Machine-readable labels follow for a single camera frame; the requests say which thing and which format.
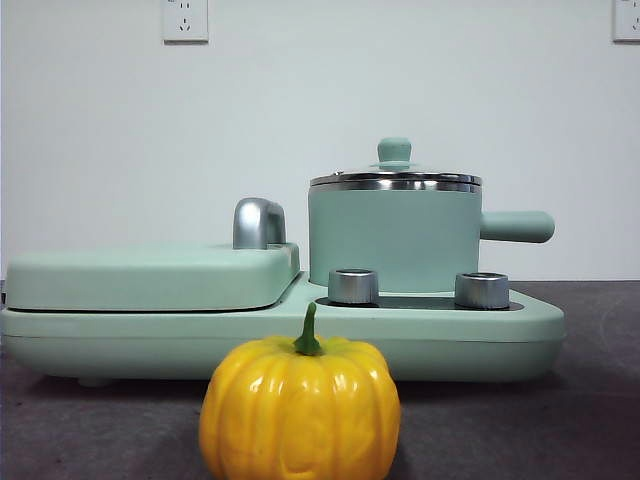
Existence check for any silver control knob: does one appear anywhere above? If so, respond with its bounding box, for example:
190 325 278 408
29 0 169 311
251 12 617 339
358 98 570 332
327 268 380 305
454 271 511 308

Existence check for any mint green grill cover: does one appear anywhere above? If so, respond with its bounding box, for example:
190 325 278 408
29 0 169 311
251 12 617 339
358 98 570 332
5 241 301 312

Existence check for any mint green steamer pot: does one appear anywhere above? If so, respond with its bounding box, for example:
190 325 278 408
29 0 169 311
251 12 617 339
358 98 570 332
307 180 556 296

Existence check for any mint green breakfast machine base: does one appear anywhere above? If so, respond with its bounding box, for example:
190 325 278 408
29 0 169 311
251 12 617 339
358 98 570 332
0 269 567 390

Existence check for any glass lid with mint knob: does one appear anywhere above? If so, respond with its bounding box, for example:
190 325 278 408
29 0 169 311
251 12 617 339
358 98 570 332
308 137 484 186

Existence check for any white wall socket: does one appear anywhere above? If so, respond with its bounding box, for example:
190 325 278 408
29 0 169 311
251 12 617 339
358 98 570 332
162 0 210 44
612 0 640 44

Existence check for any yellow toy pumpkin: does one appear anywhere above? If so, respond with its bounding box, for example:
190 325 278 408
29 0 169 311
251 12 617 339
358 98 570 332
198 301 403 480

